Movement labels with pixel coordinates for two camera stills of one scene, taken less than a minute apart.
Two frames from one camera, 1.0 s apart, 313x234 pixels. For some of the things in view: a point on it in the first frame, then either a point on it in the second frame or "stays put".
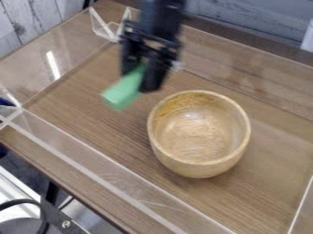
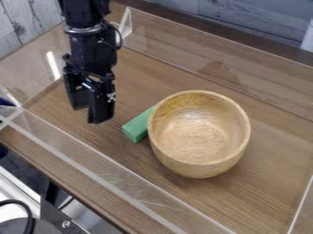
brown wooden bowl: x=199 y=132 stays put
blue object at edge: x=5 y=101 stays put
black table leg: x=51 y=193 stays put
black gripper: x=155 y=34 -> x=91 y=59
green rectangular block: x=120 y=94 -> x=135 y=129
